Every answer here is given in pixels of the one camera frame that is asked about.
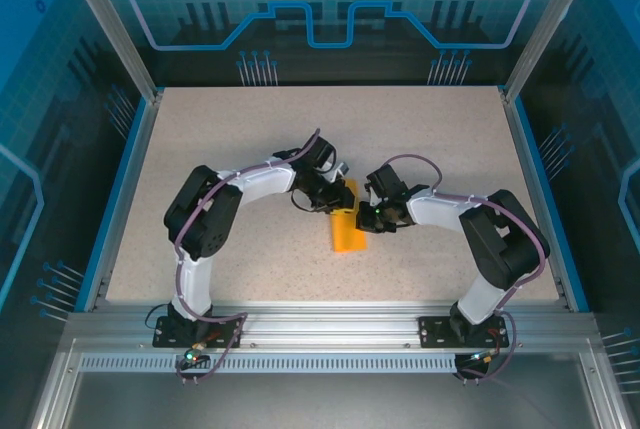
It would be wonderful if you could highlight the orange paper sheet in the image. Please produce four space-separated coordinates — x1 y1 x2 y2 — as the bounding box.
331 177 370 254

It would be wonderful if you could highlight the small connector with green light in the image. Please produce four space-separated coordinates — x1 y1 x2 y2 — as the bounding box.
467 348 501 366
182 343 210 368

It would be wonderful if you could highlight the aluminium mounting rail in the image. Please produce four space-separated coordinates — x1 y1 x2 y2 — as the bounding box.
67 301 599 350

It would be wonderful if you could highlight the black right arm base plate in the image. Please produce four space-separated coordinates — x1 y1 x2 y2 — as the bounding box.
418 315 511 349

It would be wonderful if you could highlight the slotted grey cable duct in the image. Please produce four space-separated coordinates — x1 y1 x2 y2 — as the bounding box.
79 353 461 375

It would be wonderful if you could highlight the aluminium side rail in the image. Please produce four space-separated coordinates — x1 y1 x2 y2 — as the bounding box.
82 93 164 313
499 93 589 313

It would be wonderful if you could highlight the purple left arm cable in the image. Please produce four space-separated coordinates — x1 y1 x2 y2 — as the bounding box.
172 127 322 388

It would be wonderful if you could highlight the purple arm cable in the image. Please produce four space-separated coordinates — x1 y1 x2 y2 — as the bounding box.
387 153 551 386
172 127 322 388

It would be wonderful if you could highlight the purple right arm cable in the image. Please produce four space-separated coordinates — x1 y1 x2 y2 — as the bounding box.
387 153 551 386

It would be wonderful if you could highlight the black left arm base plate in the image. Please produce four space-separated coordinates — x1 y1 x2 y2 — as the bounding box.
152 315 244 350

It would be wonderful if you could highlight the aluminium frame post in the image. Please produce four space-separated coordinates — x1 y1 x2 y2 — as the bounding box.
54 0 164 103
502 0 604 103

